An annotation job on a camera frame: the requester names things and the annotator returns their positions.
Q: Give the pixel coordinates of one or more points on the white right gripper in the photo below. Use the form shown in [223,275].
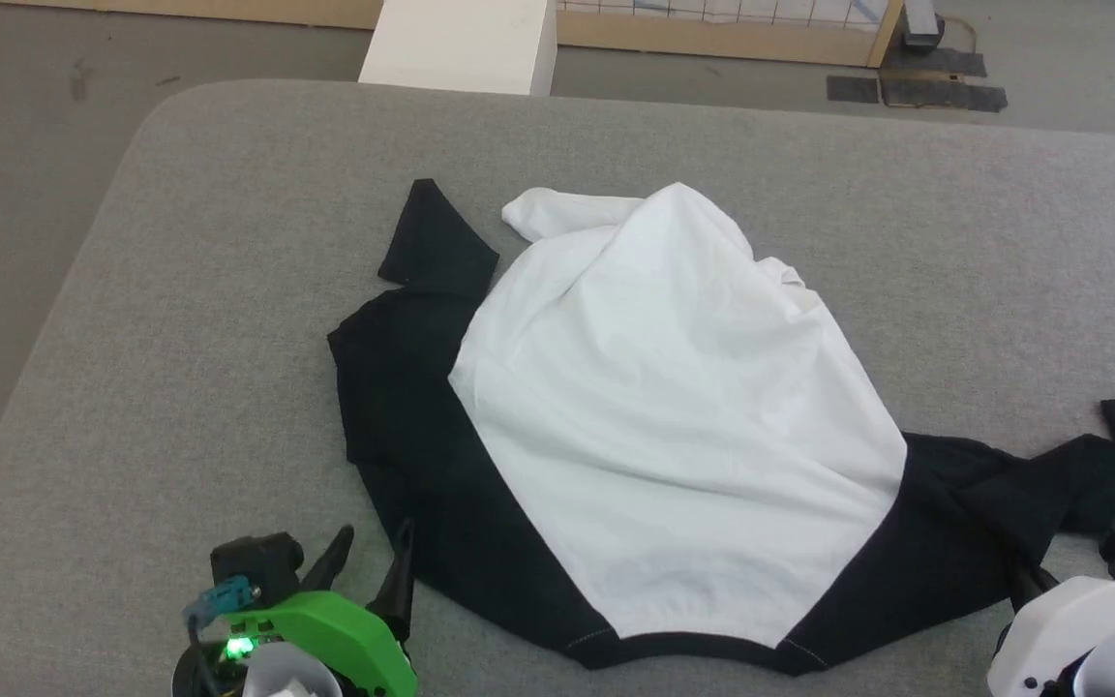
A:
[1070,620]

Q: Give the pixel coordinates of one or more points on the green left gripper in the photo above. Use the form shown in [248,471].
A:
[345,639]

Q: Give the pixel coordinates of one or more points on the white and black t-shirt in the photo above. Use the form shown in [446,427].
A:
[664,407]

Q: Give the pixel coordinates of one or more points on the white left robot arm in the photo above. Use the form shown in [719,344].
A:
[291,678]

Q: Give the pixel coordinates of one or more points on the black floor plates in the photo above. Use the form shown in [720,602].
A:
[935,89]

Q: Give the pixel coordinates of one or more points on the white rectangular box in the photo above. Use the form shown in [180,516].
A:
[461,44]

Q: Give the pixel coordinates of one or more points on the grey metal partition foot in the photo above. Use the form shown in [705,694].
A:
[920,24]

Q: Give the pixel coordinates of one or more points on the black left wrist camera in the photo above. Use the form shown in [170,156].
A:
[257,561]

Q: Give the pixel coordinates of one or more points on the light wooden partition frame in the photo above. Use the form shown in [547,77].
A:
[712,44]

